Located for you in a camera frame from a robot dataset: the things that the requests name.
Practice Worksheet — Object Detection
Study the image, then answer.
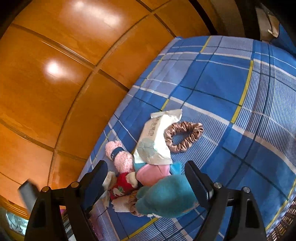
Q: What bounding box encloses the white small cloth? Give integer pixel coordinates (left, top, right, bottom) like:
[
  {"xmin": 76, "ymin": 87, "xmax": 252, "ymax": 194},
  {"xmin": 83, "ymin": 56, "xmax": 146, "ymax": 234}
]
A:
[{"xmin": 111, "ymin": 195, "xmax": 131, "ymax": 213}]

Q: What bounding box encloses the teal and pink plush toy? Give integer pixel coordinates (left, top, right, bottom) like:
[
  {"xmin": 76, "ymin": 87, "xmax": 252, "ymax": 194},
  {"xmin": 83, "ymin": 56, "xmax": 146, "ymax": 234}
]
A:
[{"xmin": 134, "ymin": 162, "xmax": 198, "ymax": 218}]

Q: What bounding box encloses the red fabric item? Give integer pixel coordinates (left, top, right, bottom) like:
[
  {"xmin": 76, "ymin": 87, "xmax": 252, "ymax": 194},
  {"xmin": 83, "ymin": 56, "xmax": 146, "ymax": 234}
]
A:
[{"xmin": 110, "ymin": 172, "xmax": 138, "ymax": 200}]

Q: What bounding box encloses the small brown scrunchie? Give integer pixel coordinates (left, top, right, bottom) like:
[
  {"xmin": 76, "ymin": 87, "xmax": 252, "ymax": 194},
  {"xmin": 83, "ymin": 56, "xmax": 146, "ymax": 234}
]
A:
[{"xmin": 128, "ymin": 190, "xmax": 144, "ymax": 217}]

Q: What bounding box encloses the brown satin scrunchie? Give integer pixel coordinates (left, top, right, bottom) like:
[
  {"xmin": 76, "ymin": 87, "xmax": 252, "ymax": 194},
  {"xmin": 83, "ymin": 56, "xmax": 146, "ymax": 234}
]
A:
[{"xmin": 164, "ymin": 121, "xmax": 204, "ymax": 153}]

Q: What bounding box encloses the wicker basket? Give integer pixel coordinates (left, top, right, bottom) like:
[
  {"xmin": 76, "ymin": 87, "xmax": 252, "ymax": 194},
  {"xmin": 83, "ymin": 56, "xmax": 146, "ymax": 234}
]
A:
[{"xmin": 267, "ymin": 208, "xmax": 295, "ymax": 240}]

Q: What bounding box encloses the blue plaid bed sheet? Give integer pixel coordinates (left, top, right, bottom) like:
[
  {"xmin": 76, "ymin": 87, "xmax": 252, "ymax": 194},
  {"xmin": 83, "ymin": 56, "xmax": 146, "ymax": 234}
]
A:
[{"xmin": 83, "ymin": 36, "xmax": 295, "ymax": 236}]

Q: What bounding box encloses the wooden wardrobe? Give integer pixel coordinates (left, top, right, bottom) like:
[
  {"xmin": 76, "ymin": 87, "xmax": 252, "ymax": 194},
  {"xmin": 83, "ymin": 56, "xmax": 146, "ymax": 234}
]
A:
[{"xmin": 1, "ymin": 1, "xmax": 209, "ymax": 206}]

